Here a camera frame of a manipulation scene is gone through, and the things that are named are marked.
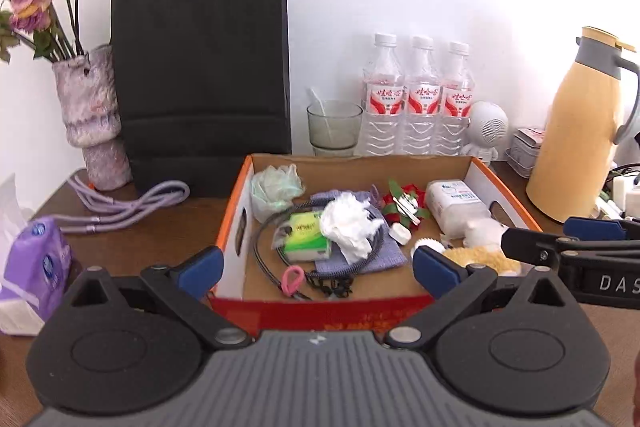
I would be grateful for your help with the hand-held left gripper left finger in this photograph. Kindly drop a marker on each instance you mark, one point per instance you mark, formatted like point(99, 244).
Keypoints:
point(202, 272)

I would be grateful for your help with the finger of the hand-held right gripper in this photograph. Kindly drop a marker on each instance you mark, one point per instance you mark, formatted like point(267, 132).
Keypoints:
point(595, 228)
point(530, 244)

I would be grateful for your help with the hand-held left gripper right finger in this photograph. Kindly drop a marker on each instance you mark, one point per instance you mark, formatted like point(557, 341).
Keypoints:
point(437, 274)

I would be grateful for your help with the yellow plush sheep toy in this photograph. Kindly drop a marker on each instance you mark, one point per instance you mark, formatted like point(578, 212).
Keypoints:
point(480, 257)

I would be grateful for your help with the white contact lens case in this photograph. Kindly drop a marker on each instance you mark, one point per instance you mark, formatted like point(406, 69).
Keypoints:
point(400, 234)

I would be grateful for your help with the white tissue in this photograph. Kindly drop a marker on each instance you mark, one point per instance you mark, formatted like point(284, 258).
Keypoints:
point(350, 222)

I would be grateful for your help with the red cardboard box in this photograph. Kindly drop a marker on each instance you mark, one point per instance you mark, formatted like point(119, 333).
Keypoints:
point(450, 172)

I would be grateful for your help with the green tissue packet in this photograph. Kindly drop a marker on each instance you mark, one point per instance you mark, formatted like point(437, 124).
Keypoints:
point(305, 232)

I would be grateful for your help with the white charger plugs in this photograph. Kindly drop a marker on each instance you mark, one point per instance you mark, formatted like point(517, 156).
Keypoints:
point(625, 192)

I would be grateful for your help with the purple knitted cloth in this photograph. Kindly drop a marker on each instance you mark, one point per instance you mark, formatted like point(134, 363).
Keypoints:
point(385, 257)

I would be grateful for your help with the white plastic bottle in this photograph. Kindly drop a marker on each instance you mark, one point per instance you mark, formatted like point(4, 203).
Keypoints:
point(455, 207)

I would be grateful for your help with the yellow thermos jug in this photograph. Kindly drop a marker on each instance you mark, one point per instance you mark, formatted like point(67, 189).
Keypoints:
point(570, 147)

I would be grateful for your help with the red green ribbon bow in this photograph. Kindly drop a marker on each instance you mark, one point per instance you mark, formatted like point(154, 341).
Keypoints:
point(395, 199)

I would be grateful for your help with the small metal tin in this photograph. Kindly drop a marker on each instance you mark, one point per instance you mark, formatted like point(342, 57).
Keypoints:
point(522, 152)

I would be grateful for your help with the mint plastic bag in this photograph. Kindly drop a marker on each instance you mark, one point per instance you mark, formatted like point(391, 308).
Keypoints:
point(272, 189)

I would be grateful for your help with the white round robot speaker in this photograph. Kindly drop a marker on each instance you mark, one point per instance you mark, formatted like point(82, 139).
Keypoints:
point(487, 124)

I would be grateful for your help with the red label water bottle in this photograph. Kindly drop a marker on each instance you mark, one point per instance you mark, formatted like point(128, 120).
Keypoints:
point(456, 104)
point(382, 102)
point(424, 102)

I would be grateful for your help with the purple tissue pack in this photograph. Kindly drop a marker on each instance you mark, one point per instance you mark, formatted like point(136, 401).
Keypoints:
point(35, 267)

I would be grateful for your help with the clear drinking glass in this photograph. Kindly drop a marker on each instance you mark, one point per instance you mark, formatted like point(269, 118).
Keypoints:
point(335, 137)

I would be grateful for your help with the black paper bag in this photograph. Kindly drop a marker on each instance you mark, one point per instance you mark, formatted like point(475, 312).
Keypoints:
point(200, 82)

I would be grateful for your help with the mottled purple vase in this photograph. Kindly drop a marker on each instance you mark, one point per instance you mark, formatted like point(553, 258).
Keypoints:
point(90, 107)

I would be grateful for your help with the white spoon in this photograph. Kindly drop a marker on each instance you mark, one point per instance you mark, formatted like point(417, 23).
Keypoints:
point(316, 97)

